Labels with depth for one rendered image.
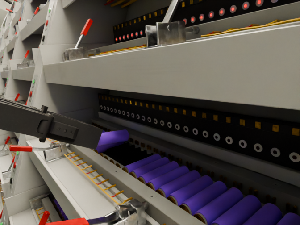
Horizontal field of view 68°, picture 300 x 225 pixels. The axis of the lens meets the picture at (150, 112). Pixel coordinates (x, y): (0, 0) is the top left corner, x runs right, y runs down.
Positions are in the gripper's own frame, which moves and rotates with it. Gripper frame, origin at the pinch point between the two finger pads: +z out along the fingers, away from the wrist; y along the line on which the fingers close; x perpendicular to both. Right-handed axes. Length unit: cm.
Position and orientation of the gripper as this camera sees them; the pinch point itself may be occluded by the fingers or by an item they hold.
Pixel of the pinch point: (72, 130)
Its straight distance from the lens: 31.7
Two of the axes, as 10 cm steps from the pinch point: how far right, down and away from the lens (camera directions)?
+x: 3.3, -9.4, 1.0
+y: 6.0, 1.3, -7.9
